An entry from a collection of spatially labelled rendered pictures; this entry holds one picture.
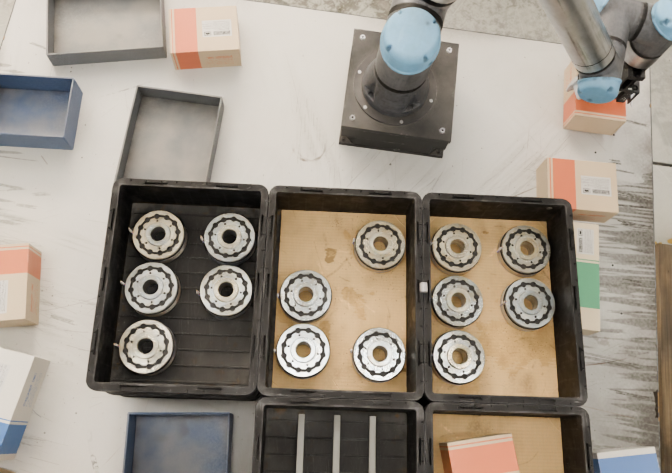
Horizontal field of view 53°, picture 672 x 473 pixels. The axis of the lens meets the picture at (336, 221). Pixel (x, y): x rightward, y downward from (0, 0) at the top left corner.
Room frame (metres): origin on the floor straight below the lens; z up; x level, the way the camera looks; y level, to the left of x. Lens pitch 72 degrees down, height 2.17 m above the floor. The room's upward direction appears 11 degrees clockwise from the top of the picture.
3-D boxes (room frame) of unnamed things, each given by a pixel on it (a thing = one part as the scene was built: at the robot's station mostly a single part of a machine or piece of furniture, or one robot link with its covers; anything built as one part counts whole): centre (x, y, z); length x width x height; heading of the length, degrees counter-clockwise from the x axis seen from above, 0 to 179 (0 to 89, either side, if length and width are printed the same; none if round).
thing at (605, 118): (0.89, -0.55, 0.76); 0.16 x 0.12 x 0.07; 3
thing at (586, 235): (0.45, -0.56, 0.73); 0.24 x 0.06 x 0.06; 4
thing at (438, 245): (0.42, -0.25, 0.86); 0.10 x 0.10 x 0.01
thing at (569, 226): (0.32, -0.33, 0.92); 0.40 x 0.30 x 0.02; 8
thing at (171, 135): (0.57, 0.40, 0.73); 0.27 x 0.20 x 0.05; 3
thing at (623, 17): (0.86, -0.45, 1.07); 0.11 x 0.11 x 0.08; 85
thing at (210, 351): (0.24, 0.26, 0.87); 0.40 x 0.30 x 0.11; 8
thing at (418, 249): (0.28, -0.04, 0.92); 0.40 x 0.30 x 0.02; 8
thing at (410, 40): (0.79, -0.08, 0.97); 0.13 x 0.12 x 0.14; 175
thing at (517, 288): (0.34, -0.41, 0.86); 0.10 x 0.10 x 0.01
